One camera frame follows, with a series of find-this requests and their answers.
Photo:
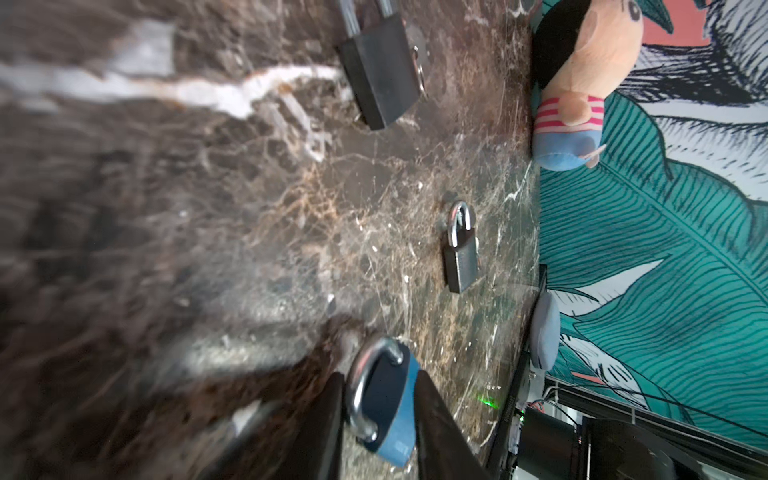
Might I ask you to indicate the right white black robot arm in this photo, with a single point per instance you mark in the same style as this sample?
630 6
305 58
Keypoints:
550 448

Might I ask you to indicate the plush doll striped shirt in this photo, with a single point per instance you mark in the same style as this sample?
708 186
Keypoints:
582 51

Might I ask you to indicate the grey oval pad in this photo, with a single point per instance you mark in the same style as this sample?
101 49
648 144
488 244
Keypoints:
545 332

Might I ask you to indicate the blue padlock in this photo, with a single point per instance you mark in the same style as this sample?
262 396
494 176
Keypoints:
379 399

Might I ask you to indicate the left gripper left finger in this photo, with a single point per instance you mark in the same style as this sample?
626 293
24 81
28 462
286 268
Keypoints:
316 450

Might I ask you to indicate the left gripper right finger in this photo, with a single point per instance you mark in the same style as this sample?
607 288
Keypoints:
442 450

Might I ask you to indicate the black padlock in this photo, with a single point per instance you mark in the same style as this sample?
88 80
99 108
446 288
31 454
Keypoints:
460 254
381 66

